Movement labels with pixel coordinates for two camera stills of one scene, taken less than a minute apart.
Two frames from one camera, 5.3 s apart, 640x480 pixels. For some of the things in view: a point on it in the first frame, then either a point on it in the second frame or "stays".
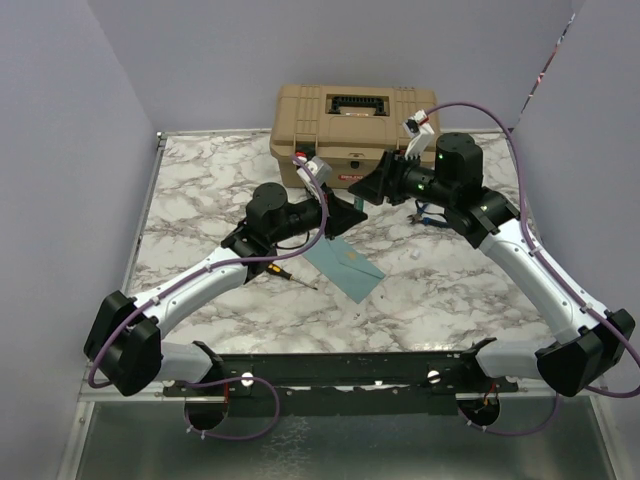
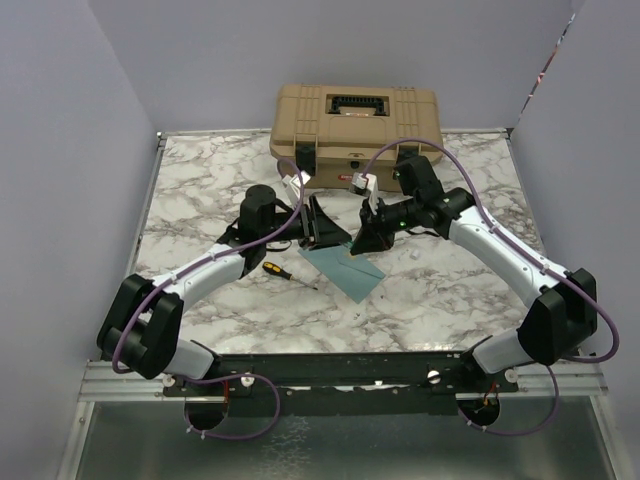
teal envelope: (350, 272) stays
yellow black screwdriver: (280, 271) stays
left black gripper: (341, 215) to (318, 228)
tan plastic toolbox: (350, 126) stays
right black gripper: (383, 181) to (372, 236)
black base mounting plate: (337, 384) stays
